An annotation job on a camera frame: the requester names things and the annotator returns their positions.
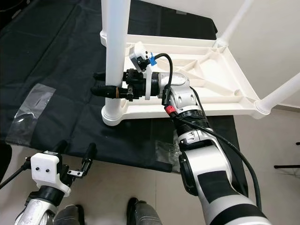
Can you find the white plastic table top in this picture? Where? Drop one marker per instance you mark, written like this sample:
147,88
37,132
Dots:
215,79

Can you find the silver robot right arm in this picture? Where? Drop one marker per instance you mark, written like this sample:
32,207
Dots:
211,173

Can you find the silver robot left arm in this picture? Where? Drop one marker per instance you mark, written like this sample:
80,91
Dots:
42,208

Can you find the grey robot left foot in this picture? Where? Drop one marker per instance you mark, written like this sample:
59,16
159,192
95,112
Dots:
70,216

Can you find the grey robot foot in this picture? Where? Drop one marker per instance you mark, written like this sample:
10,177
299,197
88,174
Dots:
70,216
147,214

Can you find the clear tape patch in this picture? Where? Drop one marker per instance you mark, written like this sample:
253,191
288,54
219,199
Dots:
168,157
30,112

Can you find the black cloth cover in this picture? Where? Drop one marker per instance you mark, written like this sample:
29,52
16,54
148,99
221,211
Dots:
56,61

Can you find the grey robot right foot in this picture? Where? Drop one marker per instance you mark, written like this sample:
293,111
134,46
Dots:
147,214

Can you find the black tripod stand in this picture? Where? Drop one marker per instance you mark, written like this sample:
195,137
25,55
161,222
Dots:
288,165

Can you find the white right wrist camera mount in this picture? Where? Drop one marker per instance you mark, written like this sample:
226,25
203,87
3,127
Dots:
139,52

